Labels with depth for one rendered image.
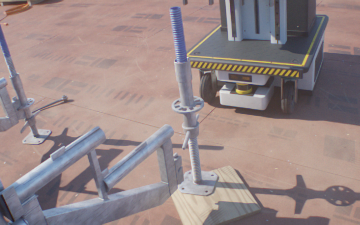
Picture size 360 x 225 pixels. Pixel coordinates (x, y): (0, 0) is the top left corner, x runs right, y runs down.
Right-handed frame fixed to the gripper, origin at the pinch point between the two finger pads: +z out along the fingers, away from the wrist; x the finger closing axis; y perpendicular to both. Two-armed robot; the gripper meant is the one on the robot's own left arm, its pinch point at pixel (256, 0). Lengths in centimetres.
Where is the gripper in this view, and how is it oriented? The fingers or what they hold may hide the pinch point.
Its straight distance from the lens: 165.4
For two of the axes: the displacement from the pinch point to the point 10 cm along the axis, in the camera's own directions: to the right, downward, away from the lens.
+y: -4.6, 5.1, -7.3
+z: 1.3, 8.5, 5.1
